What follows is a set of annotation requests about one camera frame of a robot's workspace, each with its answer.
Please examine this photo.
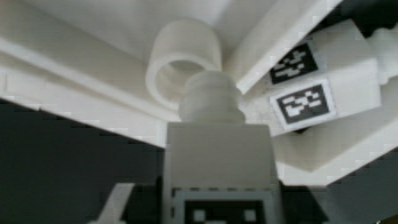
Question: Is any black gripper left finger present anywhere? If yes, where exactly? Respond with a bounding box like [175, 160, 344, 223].
[86, 182, 163, 224]

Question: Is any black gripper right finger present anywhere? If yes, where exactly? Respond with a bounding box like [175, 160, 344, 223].
[280, 185, 328, 224]

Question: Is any white table leg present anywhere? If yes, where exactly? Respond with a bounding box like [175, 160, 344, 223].
[243, 20, 398, 136]
[161, 71, 283, 224]

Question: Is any white square tabletop panel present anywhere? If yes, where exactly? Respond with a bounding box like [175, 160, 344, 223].
[0, 0, 342, 146]

